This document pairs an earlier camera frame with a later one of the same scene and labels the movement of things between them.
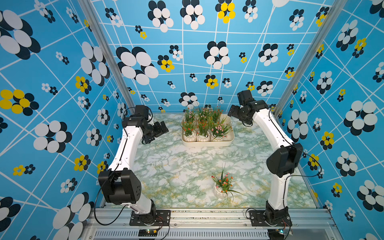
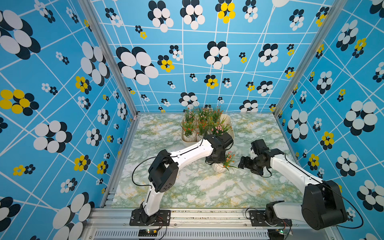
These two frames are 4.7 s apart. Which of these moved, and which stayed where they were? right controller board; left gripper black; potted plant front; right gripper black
Moved: left gripper black; potted plant front; right gripper black
Stayed: right controller board
